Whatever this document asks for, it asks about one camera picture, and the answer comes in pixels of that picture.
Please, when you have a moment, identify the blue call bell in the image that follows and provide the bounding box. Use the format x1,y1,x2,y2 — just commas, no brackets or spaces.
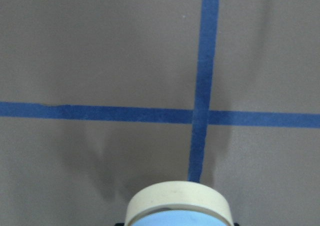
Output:
124,181,234,226

